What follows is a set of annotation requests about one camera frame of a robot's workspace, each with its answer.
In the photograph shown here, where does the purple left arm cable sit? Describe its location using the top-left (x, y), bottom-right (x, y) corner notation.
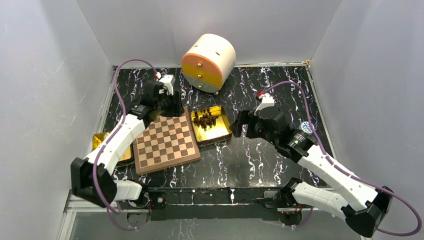
top-left (92, 58), bottom-right (159, 232)

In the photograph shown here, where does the wooden chess board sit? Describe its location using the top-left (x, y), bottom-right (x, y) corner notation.
top-left (132, 106), bottom-right (201, 176)

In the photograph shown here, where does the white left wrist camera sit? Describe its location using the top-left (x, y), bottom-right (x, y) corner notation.
top-left (155, 72), bottom-right (176, 96)

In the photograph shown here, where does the gold tin with light pieces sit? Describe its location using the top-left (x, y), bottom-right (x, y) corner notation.
top-left (91, 131), bottom-right (134, 168)

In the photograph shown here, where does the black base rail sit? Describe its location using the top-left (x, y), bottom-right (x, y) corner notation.
top-left (117, 187), bottom-right (314, 226)

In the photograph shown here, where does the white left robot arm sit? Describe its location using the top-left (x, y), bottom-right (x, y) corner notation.
top-left (70, 74), bottom-right (184, 208)

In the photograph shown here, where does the blue white round cap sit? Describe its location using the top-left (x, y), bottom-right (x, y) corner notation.
top-left (299, 121), bottom-right (315, 135)

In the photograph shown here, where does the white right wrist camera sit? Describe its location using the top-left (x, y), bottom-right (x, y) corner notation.
top-left (254, 91), bottom-right (275, 116)

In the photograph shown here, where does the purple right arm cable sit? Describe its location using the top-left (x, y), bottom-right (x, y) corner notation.
top-left (259, 80), bottom-right (423, 238)

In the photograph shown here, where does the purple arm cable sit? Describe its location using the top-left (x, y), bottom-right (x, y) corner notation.
top-left (259, 80), bottom-right (423, 238)
top-left (92, 58), bottom-right (159, 232)

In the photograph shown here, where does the gold tin with dark pieces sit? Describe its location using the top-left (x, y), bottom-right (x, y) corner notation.
top-left (190, 105), bottom-right (232, 147)

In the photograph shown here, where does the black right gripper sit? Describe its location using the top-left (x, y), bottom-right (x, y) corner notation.
top-left (228, 109), bottom-right (278, 146)

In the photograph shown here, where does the round pastel drawer cabinet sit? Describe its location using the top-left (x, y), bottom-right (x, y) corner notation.
top-left (181, 33), bottom-right (236, 95)

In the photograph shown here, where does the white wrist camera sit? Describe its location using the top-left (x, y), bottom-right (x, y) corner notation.
top-left (254, 91), bottom-right (275, 116)
top-left (155, 72), bottom-right (176, 96)

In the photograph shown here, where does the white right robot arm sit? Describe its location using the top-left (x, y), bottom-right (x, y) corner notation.
top-left (229, 106), bottom-right (392, 238)

